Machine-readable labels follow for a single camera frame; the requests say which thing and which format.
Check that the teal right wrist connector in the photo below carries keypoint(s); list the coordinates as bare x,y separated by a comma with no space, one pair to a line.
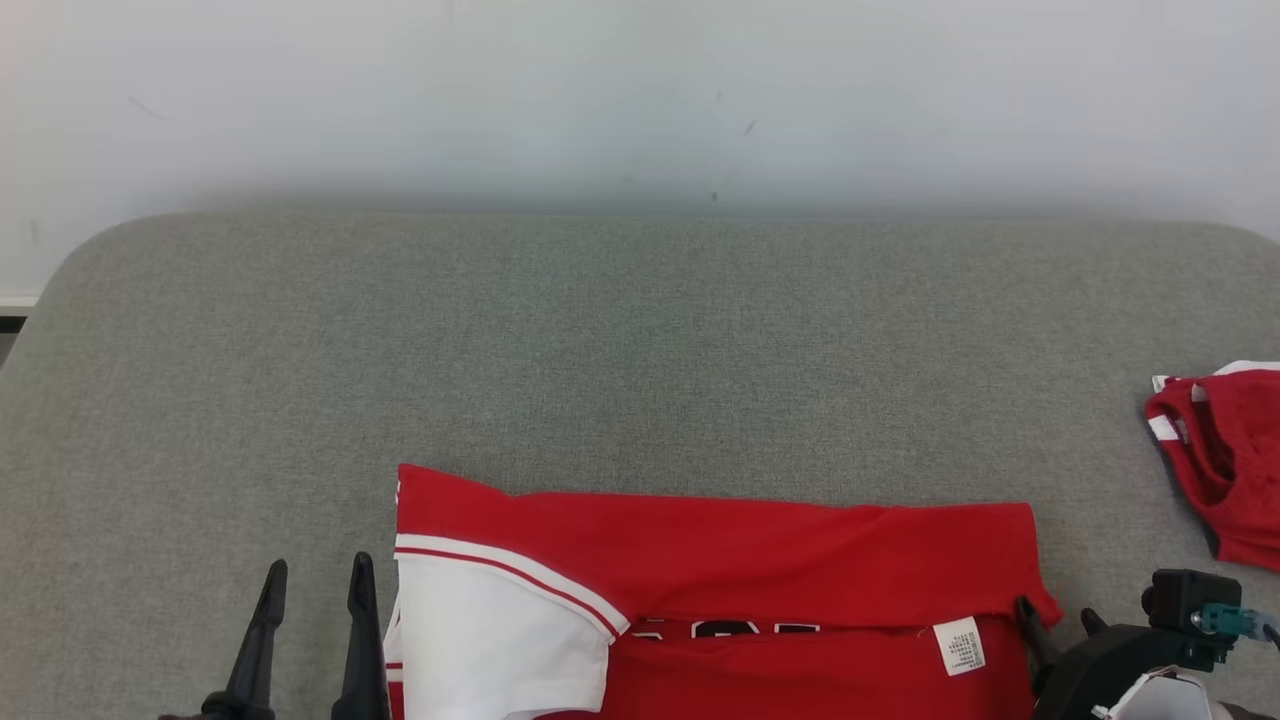
1230,621

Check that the red shorts with white stripe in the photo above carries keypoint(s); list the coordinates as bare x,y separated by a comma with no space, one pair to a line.
1240,470

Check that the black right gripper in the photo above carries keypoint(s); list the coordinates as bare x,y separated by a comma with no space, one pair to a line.
1100,665

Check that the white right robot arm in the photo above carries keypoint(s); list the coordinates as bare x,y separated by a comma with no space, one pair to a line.
1165,698

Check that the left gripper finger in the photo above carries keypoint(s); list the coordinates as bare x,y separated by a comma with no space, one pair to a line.
363,650
258,650

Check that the red shirt with white sleeves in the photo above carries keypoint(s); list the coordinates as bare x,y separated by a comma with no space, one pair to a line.
760,570

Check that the white wall baseboard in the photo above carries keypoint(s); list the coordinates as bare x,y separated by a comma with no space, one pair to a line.
15,305

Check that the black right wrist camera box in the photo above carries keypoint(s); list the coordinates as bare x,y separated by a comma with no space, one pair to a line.
1180,595

